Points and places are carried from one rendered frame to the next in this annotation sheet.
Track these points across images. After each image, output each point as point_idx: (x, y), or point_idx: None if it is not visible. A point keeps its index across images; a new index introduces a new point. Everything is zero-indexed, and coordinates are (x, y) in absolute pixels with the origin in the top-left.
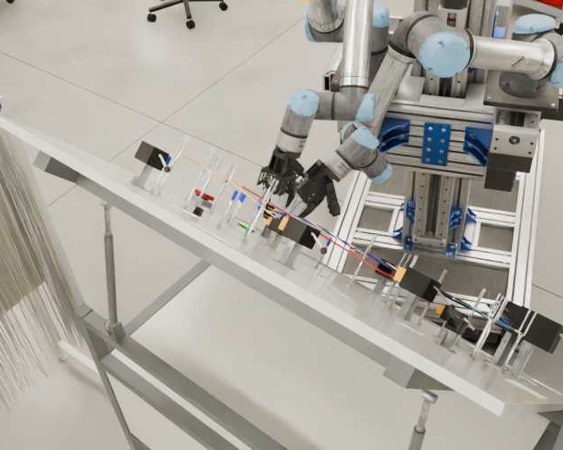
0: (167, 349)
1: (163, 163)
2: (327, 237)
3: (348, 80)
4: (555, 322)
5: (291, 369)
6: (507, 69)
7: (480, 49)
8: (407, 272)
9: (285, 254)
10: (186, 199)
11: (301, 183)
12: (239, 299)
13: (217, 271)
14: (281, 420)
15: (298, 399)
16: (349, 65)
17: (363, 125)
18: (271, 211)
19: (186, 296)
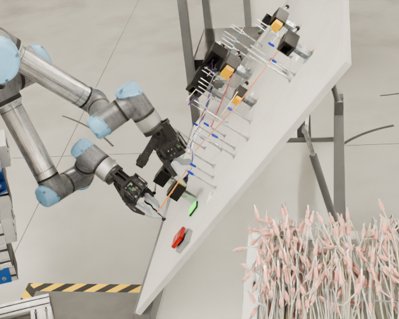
0: None
1: (294, 30)
2: (225, 91)
3: (87, 87)
4: (215, 42)
5: (256, 232)
6: None
7: None
8: (229, 62)
9: (239, 121)
10: (218, 193)
11: (137, 181)
12: (216, 285)
13: (197, 313)
14: (297, 219)
15: (275, 220)
16: (77, 80)
17: (54, 166)
18: (192, 161)
19: (239, 316)
